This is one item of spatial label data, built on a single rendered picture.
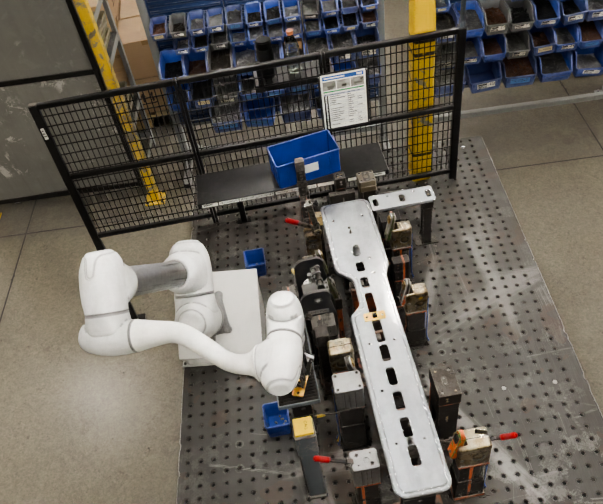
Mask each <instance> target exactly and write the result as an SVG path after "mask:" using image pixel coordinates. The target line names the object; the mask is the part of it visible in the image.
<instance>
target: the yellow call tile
mask: <svg viewBox="0 0 603 504"><path fill-rule="evenodd" d="M292 421H293V427H294V433H295V437H301V436H306V435H311V434H314V430H313V425H312V419H311V416H307V417H302V418H297V419H293V420H292Z"/></svg>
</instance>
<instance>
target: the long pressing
mask: <svg viewBox="0 0 603 504"><path fill-rule="evenodd" d="M320 211H321V214H322V220H323V225H324V229H325V233H326V237H327V241H328V245H329V249H330V253H331V258H332V262H333V266H334V270H335V272H336V273H337V274H338V275H339V276H342V277H344V278H346V279H348V280H350V281H352V282H353V284H354V287H355V291H356V295H357V298H358V302H359V307H358V308H357V310H356V311H355V312H354V313H353V315H352V316H351V326H352V330H353V334H354V338H355V342H356V346H357V350H358V354H359V358H360V361H361V365H362V369H363V373H364V377H365V381H366V385H367V389H368V393H369V397H370V401H371V405H372V409H373V413H374V417H375V421H376V425H377V429H378V433H379V437H380V440H381V444H382V448H383V452H384V456H385V460H386V464H387V468H388V472H389V476H390V480H391V484H392V488H393V491H394V493H395V494H396V495H397V496H398V497H400V498H402V499H410V498H415V497H420V496H425V495H430V494H436V493H441V492H445V491H447V490H448V489H449V488H450V486H451V484H452V478H451V475H450V471H449V468H448V465H447V462H446V459H445V456H444V453H443V450H442V446H441V443H440V440H439V437H438V434H437V431H436V428H435V425H434V421H433V418H432V415H431V412H430V409H429V406H428V403H427V400H426V397H425V393H424V390H423V387H422V384H421V381H420V378H419V375H418V372H417V368H416V365H415V362H414V359H413V356H412V353H411V350H410V347H409V343H408V340H407V337H406V334H405V331H404V328H403V325H402V322H401V319H400V315H399V312H398V309H397V306H396V303H395V300H394V297H393V294H392V290H391V287H390V284H389V281H388V278H387V271H388V267H389V261H388V258H387V255H386V252H385V249H384V245H383V242H382V239H381V236H380V233H379V230H378V227H377V224H376V221H375V218H374V215H373V212H372V209H371V206H370V203H369V202H368V201H367V200H365V199H358V200H352V201H347V202H342V203H336V204H331V205H326V206H323V207H321V209H320ZM361 215H363V216H361ZM333 220H334V222H332V221H333ZM349 226H350V229H351V232H352V233H349V232H350V231H349V230H350V229H348V227H349ZM355 244H357V245H359V247H360V255H359V256H354V255H353V251H352V248H353V245H355ZM369 257H371V258H369ZM357 263H363V265H364V268H365V270H364V271H360V272H359V271H358V270H357V267H356V264H357ZM373 272H375V273H373ZM361 278H367V279H368V282H369V285H370V286H369V287H367V288H363V287H362V284H361V281H360V279H361ZM368 293H371V294H372V296H373V299H374V303H375V306H376V309H377V311H381V310H384V311H385V314H386V318H384V319H379V321H380V323H381V326H382V330H383V333H384V337H385V341H384V342H378V341H377V338H376V334H375V331H374V327H373V323H372V322H373V321H375V320H373V321H368V322H365V320H364V317H363V314H365V313H369V309H368V306H367V302H366V299H365V294H368ZM394 338H395V340H393V339H394ZM369 343H370V345H369ZM381 345H387V347H388V350H389V354H390V357H391V360H389V361H383V359H382V355H381V352H380V348H379V347H380V346H381ZM387 368H393V369H394V371H395V374H396V378H397V381H398V383H397V384H395V385H390V384H389V380H388V377H387V373H386V369H387ZM381 390H383V392H381ZM395 392H400V393H401V395H402V398H403V402H404V405H405V409H404V410H397V409H396V405H395V402H394V398H393V393H395ZM402 418H408V419H409V422H410V426H411V429H412V433H413V436H412V437H413V439H414V444H408V442H407V439H408V437H405V436H404V434H403V430H402V426H401V423H400V419H402ZM424 437H425V438H426V439H423V438H424ZM395 443H397V445H396V444H395ZM413 445H415V446H416V447H417V450H418V453H419V456H420V460H421V465H418V466H413V465H412V462H411V458H410V455H409V451H408V446H413Z"/></svg>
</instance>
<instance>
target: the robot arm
mask: <svg viewBox="0 0 603 504"><path fill-rule="evenodd" d="M79 289H80V297H81V303H82V307H83V310H84V315H85V325H83V326H82V327H81V329H80V331H79V336H78V342H79V345H80V347H81V348H82V349H83V350H84V351H86V352H88V353H91V354H95V355H101V356H120V355H127V354H131V353H136V352H141V351H144V350H147V349H150V348H153V347H156V346H160V345H163V344H168V343H176V344H180V345H182V346H184V347H186V348H188V349H190V350H191V351H193V352H194V353H196V354H198V355H199V356H201V357H203V358H204V359H206V360H207V361H209V362H211V363H212V364H214V365H216V366H217V367H219V368H221V369H223V370H225V371H227V372H230V373H234V374H240V375H249V376H253V377H255V378H256V379H257V380H258V381H259V382H261V383H262V386H263V387H264V388H265V390H266V391H267V392H268V393H270V394H272V395H275V396H283V395H286V394H288V393H290V392H291V391H292V390H293V389H294V388H297V383H298V380H300V384H301V388H302V389H304V385H305V381H306V379H307V376H310V372H311V367H312V362H313V361H314V356H315V354H311V355H309V354H307V352H306V350H305V347H304V341H305V335H304V315H303V310H302V306H301V304H300V302H299V300H298V298H297V297H296V296H295V295H294V294H293V293H292V292H290V291H278V292H275V293H273V294H272V295H271V296H270V297H269V300H268V303H267V308H266V314H267V317H266V326H267V336H266V340H264V341H263V342H262V343H260V344H258V345H255V347H254V348H253V350H252V351H250V352H249V353H245V354H235V353H232V352H230V351H228V350H227V349H225V348H224V347H222V346H221V345H219V344H218V343H217V342H216V336H217V335H219V334H229V333H231V332H232V327H231V325H230V323H229V320H228V317H227V313H226V310H225V306H224V303H223V293H222V292H221V291H217V292H215V293H214V285H213V274H212V267H211V262H210V258H209V254H208V252H207V250H206V248H205V247H204V245H203V244H202V243H200V242H199V241H198V240H184V241H179V242H177V243H176V244H175V245H173V246H172V248H171V250H170V252H169V257H168V258H167V259H166V260H165V261H164V262H163V263H155V264H144V265H136V266H128V265H126V264H124V263H123V261H122V258H121V257H120V256H119V254H118V253H117V252H116V251H113V250H111V249H106V250H100V251H94V252H90V253H87V254H85V256H84V257H83V258H82V261H81V264H80V269H79ZM168 289H169V290H170V291H172V292H174V294H175V322H172V321H154V320H141V319H131V316H130V313H129V308H128V302H129V301H130V300H131V299H132V298H133V297H134V296H139V295H144V294H149V293H153V292H158V291H163V290H168ZM304 358H307V362H308V363H307V369H306V368H305V365H304V362H303V359H304Z"/></svg>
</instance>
